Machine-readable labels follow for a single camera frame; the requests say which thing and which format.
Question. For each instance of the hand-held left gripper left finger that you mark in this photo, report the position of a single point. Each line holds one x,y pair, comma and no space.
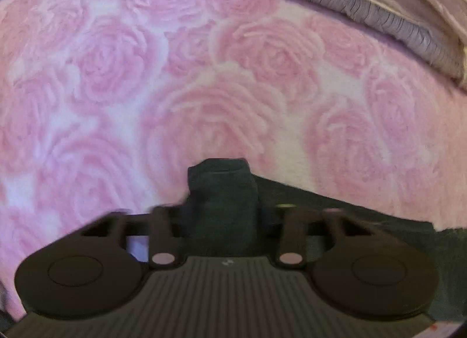
165,228

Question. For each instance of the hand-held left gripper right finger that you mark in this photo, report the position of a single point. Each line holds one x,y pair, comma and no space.
292,230

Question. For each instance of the dark denim pants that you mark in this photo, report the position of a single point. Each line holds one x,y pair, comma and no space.
222,206

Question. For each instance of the pink rose fleece blanket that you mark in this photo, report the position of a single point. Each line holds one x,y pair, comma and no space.
204,97

